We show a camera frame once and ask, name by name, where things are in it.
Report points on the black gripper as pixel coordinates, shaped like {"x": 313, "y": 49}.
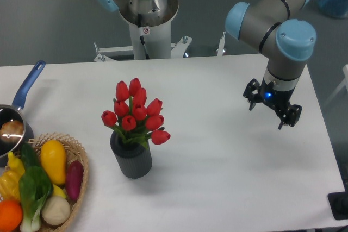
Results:
{"x": 277, "y": 100}

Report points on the red tulip bouquet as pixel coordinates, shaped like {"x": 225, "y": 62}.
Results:
{"x": 134, "y": 122}

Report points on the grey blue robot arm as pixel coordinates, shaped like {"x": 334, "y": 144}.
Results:
{"x": 268, "y": 26}

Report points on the dark grey ribbed vase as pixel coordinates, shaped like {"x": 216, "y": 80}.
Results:
{"x": 134, "y": 161}

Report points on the black device at edge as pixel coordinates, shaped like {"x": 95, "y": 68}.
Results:
{"x": 338, "y": 205}

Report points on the woven wicker basket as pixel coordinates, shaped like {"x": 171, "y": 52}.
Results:
{"x": 74, "y": 151}

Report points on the purple eggplant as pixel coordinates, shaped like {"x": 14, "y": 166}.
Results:
{"x": 74, "y": 178}

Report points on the yellow squash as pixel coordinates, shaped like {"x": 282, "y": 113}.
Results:
{"x": 53, "y": 161}

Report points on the beige garlic bulb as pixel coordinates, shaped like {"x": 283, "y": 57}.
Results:
{"x": 56, "y": 210}

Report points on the green bok choy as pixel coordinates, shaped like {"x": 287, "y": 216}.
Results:
{"x": 35, "y": 187}

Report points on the yellow bell pepper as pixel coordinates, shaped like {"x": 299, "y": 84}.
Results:
{"x": 10, "y": 186}

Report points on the orange fruit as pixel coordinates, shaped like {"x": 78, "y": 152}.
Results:
{"x": 11, "y": 215}

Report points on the white furniture frame right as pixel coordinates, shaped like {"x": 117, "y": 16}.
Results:
{"x": 342, "y": 85}

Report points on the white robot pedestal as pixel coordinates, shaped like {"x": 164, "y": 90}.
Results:
{"x": 150, "y": 28}

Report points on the blue handled saucepan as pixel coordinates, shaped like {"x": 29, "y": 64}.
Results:
{"x": 15, "y": 130}

